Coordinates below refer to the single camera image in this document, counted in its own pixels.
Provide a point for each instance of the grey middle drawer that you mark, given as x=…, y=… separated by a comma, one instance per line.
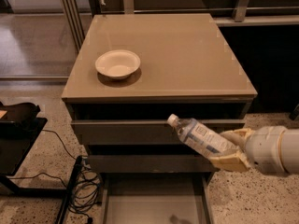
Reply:
x=150, y=164

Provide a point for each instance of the black power strip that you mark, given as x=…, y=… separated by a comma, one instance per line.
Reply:
x=68, y=191

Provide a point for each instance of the grey top drawer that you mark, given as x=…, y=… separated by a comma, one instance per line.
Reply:
x=124, y=132

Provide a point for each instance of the grey open bottom drawer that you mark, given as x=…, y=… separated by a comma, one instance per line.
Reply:
x=156, y=199

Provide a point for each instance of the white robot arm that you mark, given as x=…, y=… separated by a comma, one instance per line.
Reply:
x=289, y=152

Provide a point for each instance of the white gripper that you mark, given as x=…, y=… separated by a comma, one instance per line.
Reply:
x=263, y=149

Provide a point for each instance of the white paper bowl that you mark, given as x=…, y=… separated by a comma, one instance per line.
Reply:
x=117, y=64

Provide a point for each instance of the glass sliding door frame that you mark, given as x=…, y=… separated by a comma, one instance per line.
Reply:
x=70, y=8

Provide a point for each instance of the grey drawer cabinet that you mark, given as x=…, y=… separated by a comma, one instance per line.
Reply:
x=187, y=68

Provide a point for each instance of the clear bottle with blue label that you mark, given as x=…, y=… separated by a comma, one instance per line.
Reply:
x=199, y=137

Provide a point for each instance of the black side table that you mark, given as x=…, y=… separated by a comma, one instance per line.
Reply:
x=19, y=128

